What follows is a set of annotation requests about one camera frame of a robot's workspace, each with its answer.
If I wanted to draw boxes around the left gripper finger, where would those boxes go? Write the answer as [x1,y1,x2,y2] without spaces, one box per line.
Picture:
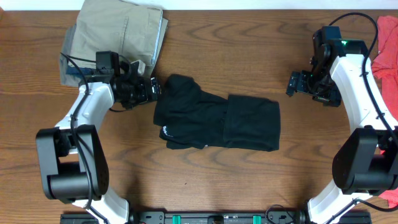
[286,72,300,96]
[150,77,162,101]

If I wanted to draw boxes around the black polo shirt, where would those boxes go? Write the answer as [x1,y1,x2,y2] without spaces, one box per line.
[154,74,281,151]

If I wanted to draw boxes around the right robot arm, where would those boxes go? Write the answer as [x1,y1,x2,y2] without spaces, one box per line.
[307,39,397,223]

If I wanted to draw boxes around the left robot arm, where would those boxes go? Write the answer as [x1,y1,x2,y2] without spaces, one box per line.
[35,63,281,223]

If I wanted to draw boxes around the navy folded garment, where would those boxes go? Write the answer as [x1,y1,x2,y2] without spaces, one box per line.
[66,66,95,77]

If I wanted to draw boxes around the beige folded trousers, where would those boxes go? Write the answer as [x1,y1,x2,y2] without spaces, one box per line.
[70,0,168,78]

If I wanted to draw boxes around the grey folded garment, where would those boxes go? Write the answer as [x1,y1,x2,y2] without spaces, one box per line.
[59,24,95,87]

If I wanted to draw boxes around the red shirt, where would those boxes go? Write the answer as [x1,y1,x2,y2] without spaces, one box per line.
[371,15,398,208]

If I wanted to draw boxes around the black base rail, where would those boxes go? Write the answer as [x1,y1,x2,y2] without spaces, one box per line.
[60,210,372,224]

